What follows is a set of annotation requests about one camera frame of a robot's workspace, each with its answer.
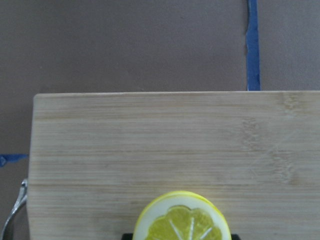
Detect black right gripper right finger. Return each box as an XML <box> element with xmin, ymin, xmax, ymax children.
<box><xmin>231</xmin><ymin>234</ymin><xmax>241</xmax><ymax>240</ymax></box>

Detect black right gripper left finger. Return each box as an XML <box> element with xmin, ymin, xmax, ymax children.
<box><xmin>121</xmin><ymin>233</ymin><xmax>133</xmax><ymax>240</ymax></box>

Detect yellow lemon half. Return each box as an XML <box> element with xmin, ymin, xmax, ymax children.
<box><xmin>132</xmin><ymin>190</ymin><xmax>232</xmax><ymax>240</ymax></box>

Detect wooden cutting board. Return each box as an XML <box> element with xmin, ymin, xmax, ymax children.
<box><xmin>27</xmin><ymin>91</ymin><xmax>320</xmax><ymax>240</ymax></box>

